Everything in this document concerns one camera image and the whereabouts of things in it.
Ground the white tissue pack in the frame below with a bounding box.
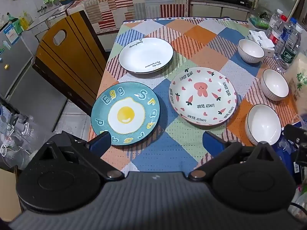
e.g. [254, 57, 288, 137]
[247, 30, 275, 58]

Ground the grey refrigerator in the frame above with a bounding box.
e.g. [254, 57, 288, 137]
[0, 19, 68, 135]

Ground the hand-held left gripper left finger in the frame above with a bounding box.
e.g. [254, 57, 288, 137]
[36, 131, 125, 181]

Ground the green detergent bottle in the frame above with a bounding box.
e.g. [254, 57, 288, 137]
[6, 13, 23, 35]

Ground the white plate with pink bunny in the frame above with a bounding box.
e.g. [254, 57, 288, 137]
[168, 67, 237, 127]

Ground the yellow detergent bottle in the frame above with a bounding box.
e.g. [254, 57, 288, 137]
[19, 11, 33, 30]

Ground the clear rice bag with spout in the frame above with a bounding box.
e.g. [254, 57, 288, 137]
[283, 53, 307, 125]

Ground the water bottle with green label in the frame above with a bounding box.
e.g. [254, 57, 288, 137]
[276, 24, 302, 73]

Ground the teal fried egg plate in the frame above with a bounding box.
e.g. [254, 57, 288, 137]
[91, 82, 161, 146]

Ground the white kitchen cabinet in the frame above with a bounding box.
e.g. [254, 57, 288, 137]
[191, 1, 251, 18]

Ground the green plastic basket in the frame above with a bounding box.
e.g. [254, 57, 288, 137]
[248, 12, 271, 29]

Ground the white ribbed bowl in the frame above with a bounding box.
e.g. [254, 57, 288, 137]
[237, 39, 265, 64]
[245, 104, 282, 146]
[260, 69, 289, 101]

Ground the cardboard box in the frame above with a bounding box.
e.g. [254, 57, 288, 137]
[0, 168, 22, 216]

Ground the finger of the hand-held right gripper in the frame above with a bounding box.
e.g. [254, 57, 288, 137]
[283, 124, 307, 145]

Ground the pile of clear plastic bags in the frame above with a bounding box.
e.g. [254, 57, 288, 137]
[0, 103, 63, 170]

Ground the brown wooden chair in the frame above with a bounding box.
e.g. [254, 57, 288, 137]
[32, 10, 107, 115]

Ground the checked patchwork tablecloth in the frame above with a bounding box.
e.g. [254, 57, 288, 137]
[87, 17, 303, 173]

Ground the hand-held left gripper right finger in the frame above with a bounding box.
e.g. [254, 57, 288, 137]
[187, 131, 274, 181]

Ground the water bottle with blue label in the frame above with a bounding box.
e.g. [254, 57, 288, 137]
[273, 17, 298, 59]

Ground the white plate with black rim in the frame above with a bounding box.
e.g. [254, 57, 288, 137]
[118, 38, 174, 74]

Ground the blue bag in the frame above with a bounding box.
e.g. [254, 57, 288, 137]
[273, 121, 307, 185]

